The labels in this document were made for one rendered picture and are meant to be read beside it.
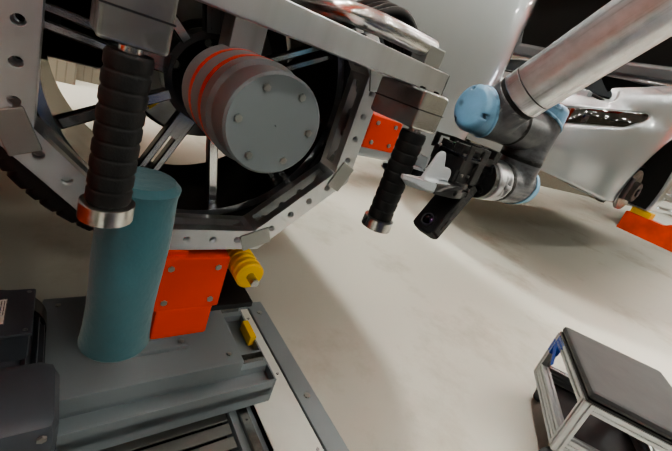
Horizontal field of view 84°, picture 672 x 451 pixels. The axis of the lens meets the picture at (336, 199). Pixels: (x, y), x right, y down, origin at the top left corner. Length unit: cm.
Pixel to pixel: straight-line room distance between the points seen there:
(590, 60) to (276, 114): 39
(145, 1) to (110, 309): 38
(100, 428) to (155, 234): 55
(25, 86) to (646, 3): 70
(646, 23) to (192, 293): 75
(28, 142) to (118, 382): 54
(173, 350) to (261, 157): 64
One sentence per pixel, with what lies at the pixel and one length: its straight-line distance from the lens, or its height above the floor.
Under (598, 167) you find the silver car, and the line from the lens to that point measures 296.
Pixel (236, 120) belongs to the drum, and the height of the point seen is 85.
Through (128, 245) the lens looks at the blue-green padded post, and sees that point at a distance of 51.
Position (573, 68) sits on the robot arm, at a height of 104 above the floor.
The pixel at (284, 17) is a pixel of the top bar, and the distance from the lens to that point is 40.
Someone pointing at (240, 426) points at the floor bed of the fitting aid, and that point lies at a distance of 111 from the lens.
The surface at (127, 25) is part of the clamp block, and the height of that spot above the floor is 91.
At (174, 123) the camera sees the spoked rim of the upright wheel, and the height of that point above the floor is 77.
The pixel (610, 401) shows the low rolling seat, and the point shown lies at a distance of 146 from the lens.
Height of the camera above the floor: 93
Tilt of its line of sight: 18 degrees down
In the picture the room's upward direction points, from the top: 20 degrees clockwise
